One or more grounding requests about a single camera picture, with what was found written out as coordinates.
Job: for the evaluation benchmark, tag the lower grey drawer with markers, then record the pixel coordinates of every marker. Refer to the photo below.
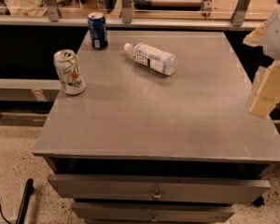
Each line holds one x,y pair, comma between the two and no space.
151,213

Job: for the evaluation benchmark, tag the clear plastic water bottle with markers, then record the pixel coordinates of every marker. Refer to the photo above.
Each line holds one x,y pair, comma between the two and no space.
153,58

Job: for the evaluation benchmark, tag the metal railing bracket left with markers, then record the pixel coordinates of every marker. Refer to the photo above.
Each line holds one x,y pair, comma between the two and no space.
53,11

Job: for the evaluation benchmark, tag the blue soda can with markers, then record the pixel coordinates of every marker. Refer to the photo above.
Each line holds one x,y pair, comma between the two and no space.
98,32

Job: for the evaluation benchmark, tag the metal railing bracket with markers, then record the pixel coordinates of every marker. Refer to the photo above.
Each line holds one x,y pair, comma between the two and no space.
126,11
238,15
53,11

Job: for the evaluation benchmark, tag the black pole on floor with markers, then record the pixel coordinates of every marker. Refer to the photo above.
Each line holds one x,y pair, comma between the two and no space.
28,191

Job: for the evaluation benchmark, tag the grey drawer cabinet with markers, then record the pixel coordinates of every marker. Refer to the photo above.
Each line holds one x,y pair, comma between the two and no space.
132,120

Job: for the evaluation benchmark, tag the metal railing bracket right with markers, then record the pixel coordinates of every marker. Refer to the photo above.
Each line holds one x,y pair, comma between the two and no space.
238,15

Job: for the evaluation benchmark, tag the upper grey drawer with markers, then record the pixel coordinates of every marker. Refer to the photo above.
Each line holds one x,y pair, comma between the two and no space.
158,188

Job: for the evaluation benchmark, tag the grey drawer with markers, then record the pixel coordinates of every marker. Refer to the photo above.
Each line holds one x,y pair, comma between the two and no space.
158,188
151,213

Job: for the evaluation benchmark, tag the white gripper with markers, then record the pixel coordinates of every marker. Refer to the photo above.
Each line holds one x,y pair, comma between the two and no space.
278,34

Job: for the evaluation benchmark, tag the metal railing bracket middle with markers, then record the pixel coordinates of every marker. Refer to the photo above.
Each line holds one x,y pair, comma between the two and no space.
126,11

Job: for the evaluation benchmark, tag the white green soda can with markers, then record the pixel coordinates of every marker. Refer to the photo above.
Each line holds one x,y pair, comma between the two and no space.
66,64

